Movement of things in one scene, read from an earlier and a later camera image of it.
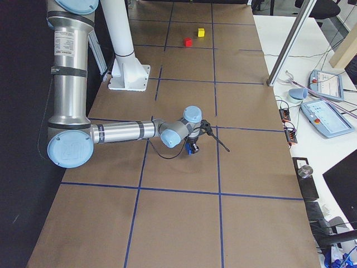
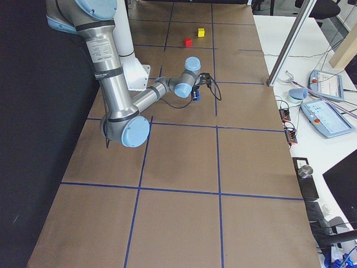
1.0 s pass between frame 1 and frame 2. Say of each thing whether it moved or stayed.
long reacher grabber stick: stayed
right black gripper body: moved
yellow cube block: stayed
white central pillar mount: stayed
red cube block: stayed
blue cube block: moved
